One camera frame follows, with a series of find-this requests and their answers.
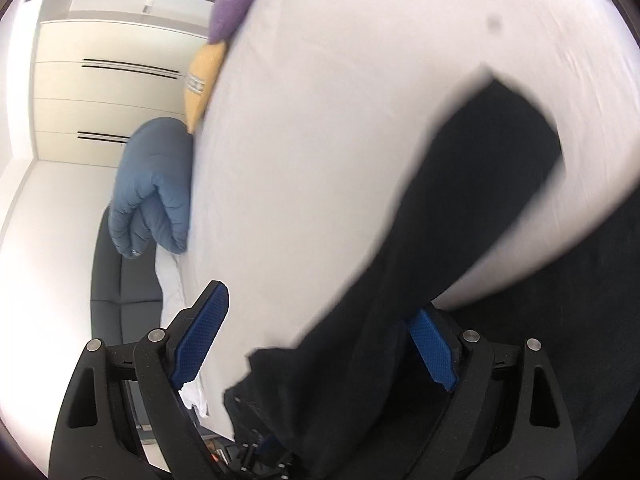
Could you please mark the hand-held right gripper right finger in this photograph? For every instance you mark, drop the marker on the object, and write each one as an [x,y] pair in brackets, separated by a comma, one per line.
[436,355]

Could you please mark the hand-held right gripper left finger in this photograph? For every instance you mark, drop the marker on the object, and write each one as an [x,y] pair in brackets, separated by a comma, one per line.
[200,332]

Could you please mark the black pants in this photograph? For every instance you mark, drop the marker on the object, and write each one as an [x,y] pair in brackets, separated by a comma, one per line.
[450,220]

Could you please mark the white pillow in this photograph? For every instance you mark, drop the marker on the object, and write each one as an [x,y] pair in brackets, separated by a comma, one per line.
[169,280]

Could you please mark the grey padded headboard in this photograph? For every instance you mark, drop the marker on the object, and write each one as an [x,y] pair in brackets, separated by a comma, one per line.
[112,285]

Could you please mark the rolled blue quilt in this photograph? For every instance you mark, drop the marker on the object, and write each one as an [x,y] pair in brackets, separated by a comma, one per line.
[150,190]

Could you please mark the yellow pillow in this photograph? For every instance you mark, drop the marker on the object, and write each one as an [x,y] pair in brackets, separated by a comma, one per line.
[202,80]

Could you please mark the cream wardrobe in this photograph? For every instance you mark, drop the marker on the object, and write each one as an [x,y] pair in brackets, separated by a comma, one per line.
[100,100]

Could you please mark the bed with white sheet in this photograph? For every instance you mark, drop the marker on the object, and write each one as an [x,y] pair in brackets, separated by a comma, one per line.
[325,110]

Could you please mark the purple pillow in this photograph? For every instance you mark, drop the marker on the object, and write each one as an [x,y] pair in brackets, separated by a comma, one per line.
[235,2]

